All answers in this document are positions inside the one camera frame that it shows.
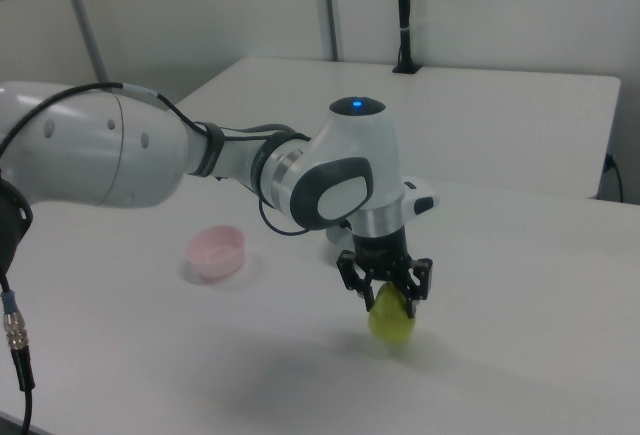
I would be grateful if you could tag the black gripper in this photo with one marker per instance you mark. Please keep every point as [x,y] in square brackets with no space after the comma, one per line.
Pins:
[382,255]

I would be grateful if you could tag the green pear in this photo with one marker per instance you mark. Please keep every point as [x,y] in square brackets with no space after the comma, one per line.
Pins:
[392,322]

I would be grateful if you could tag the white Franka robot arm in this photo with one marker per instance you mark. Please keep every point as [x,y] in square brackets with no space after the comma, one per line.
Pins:
[100,155]

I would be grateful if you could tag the pink bowl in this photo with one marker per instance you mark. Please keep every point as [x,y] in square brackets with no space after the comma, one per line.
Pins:
[215,255]

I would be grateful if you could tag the black camera pole with clamp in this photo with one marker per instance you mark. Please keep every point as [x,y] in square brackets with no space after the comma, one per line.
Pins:
[404,15]

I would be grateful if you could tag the grey metal partition post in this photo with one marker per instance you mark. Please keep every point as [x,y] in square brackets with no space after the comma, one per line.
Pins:
[330,5]
[85,20]

